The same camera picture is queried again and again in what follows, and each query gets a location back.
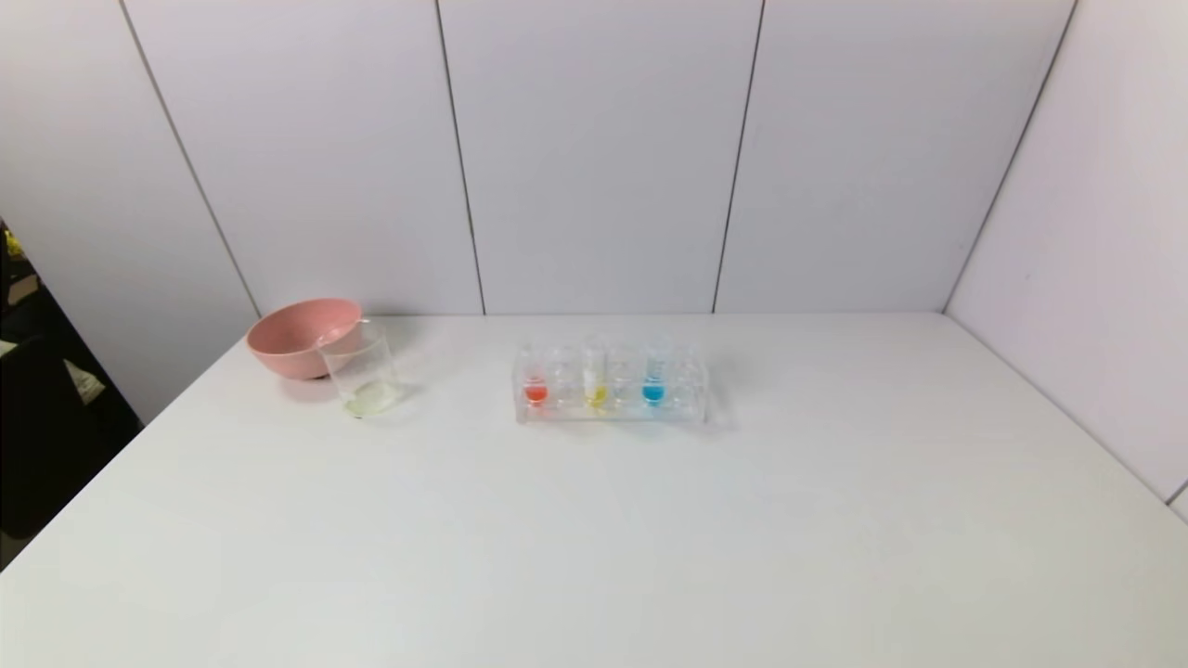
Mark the test tube with yellow pigment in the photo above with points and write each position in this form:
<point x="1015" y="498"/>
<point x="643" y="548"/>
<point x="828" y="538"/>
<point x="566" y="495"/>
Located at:
<point x="595" y="393"/>

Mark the test tube with red pigment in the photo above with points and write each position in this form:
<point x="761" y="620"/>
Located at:
<point x="535" y="392"/>

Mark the test tube with blue pigment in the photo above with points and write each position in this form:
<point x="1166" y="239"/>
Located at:
<point x="653" y="392"/>

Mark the clear acrylic test tube rack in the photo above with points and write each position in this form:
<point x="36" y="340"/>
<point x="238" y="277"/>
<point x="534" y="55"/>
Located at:
<point x="691" y="394"/>

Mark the clear glass beaker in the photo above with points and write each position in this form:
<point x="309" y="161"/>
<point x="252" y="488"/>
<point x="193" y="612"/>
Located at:
<point x="369" y="385"/>

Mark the pink plastic bowl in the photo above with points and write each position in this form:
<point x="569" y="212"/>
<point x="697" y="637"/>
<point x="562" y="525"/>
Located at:
<point x="288" y="348"/>

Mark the dark cabinet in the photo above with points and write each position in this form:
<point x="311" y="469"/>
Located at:
<point x="46" y="445"/>

